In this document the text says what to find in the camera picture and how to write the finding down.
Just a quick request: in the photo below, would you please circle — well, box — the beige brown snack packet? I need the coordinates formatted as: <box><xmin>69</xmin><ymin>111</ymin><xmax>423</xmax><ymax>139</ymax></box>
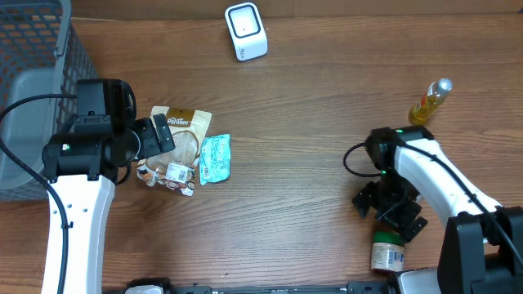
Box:
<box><xmin>136</xmin><ymin>106</ymin><xmax>212</xmax><ymax>196</ymax></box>

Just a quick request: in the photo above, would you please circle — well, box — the green lid jar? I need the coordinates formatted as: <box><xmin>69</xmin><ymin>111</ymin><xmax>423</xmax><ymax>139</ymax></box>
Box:
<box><xmin>370</xmin><ymin>231</ymin><xmax>405</xmax><ymax>273</ymax></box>

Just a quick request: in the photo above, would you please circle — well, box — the teal snack packet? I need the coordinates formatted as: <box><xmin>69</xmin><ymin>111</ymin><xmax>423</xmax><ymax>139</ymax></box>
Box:
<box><xmin>199</xmin><ymin>134</ymin><xmax>231</xmax><ymax>185</ymax></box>

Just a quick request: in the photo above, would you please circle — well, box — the silver capped amber bottle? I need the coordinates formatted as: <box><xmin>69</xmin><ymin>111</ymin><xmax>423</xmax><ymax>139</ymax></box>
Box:
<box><xmin>408</xmin><ymin>78</ymin><xmax>453</xmax><ymax>125</ymax></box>

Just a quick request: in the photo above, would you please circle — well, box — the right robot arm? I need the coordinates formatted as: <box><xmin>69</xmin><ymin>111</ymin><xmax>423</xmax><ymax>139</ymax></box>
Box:
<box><xmin>352</xmin><ymin>126</ymin><xmax>522</xmax><ymax>293</ymax></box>

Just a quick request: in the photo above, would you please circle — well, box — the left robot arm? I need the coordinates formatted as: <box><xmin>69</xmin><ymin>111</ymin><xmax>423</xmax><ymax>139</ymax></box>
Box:
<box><xmin>42</xmin><ymin>78</ymin><xmax>175</xmax><ymax>293</ymax></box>

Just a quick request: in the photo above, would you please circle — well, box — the white barcode scanner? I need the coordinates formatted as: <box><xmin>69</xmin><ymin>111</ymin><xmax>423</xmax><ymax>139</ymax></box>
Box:
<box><xmin>224</xmin><ymin>2</ymin><xmax>268</xmax><ymax>62</ymax></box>

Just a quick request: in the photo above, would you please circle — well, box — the grey plastic shopping basket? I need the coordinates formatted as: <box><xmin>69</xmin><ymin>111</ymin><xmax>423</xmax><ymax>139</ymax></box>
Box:
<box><xmin>0</xmin><ymin>0</ymin><xmax>99</xmax><ymax>202</ymax></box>

